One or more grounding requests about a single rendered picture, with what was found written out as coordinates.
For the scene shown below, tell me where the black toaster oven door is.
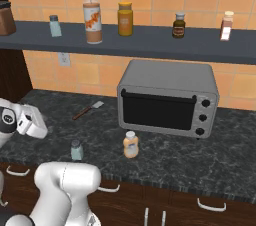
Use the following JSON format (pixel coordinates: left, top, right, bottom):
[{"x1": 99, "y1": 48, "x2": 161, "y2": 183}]
[{"x1": 121, "y1": 93, "x2": 197, "y2": 131}]

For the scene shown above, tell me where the pale green glass shaker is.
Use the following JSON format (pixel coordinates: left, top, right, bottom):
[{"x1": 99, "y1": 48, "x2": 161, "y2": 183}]
[{"x1": 70, "y1": 139, "x2": 85, "y2": 162}]

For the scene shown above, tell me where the small dark brown bottle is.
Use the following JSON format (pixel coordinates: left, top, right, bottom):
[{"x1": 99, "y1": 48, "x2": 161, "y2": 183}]
[{"x1": 172, "y1": 12, "x2": 186, "y2": 40}]

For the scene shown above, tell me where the spatula with brown handle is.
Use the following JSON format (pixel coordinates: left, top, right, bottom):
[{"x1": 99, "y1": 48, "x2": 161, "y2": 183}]
[{"x1": 72, "y1": 100, "x2": 105, "y2": 121}]

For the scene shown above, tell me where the pale blue glass shaker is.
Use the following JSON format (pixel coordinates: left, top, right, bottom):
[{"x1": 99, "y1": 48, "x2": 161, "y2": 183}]
[{"x1": 48, "y1": 14, "x2": 63, "y2": 38}]

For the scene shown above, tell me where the black toaster oven handle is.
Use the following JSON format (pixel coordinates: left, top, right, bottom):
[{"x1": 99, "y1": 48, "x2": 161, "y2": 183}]
[{"x1": 120, "y1": 88, "x2": 198, "y2": 105}]

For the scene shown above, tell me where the dark grey wall shelf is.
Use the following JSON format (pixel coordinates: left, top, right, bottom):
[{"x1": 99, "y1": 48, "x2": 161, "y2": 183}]
[{"x1": 0, "y1": 20, "x2": 256, "y2": 66}]

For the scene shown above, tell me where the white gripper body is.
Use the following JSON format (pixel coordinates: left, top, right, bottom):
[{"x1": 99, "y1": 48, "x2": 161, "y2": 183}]
[{"x1": 22, "y1": 103, "x2": 50, "y2": 140}]

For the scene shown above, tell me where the tall bottle with orange label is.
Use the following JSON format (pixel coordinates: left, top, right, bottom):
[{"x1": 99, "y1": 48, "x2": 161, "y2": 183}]
[{"x1": 82, "y1": 0, "x2": 104, "y2": 45}]

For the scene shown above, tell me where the white drawer handle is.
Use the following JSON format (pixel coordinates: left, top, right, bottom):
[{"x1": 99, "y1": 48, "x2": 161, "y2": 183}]
[
  {"x1": 5, "y1": 165, "x2": 31, "y2": 177},
  {"x1": 97, "y1": 184, "x2": 121, "y2": 194},
  {"x1": 196, "y1": 197, "x2": 228, "y2": 213}
]

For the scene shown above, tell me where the brown canister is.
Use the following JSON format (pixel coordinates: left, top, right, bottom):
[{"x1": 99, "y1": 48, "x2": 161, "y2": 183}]
[{"x1": 0, "y1": 0, "x2": 17, "y2": 37}]

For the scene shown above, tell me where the white wall outlet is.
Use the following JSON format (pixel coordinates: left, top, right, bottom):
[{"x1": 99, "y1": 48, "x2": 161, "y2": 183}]
[{"x1": 57, "y1": 52, "x2": 72, "y2": 68}]

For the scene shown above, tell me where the red and white spice bottle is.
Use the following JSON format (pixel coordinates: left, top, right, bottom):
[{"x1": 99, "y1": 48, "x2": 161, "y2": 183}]
[{"x1": 219, "y1": 10, "x2": 235, "y2": 42}]

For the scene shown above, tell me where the dark wood cupboard door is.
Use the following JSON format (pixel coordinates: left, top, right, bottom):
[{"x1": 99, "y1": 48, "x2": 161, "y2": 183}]
[
  {"x1": 154, "y1": 203, "x2": 201, "y2": 226},
  {"x1": 87, "y1": 196, "x2": 156, "y2": 226}
]

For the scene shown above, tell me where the silver toaster oven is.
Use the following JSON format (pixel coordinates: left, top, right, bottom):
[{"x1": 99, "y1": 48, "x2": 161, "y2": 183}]
[{"x1": 116, "y1": 59, "x2": 221, "y2": 140}]

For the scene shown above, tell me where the dark wood cabinet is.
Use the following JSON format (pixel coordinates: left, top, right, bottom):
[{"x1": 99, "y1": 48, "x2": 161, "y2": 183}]
[{"x1": 0, "y1": 0, "x2": 34, "y2": 104}]

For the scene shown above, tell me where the dark wood drawer front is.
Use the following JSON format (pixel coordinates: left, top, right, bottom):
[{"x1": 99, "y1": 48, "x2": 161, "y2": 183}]
[
  {"x1": 169, "y1": 189, "x2": 256, "y2": 226},
  {"x1": 87, "y1": 177, "x2": 173, "y2": 208},
  {"x1": 0, "y1": 161, "x2": 42, "y2": 204}
]

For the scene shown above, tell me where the orange condiment bottle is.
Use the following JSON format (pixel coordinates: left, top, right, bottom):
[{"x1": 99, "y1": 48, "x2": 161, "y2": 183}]
[{"x1": 122, "y1": 130, "x2": 140, "y2": 159}]

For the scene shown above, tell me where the yellow mustard bottle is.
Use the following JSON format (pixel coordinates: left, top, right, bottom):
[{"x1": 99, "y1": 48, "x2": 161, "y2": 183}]
[{"x1": 117, "y1": 1, "x2": 134, "y2": 37}]

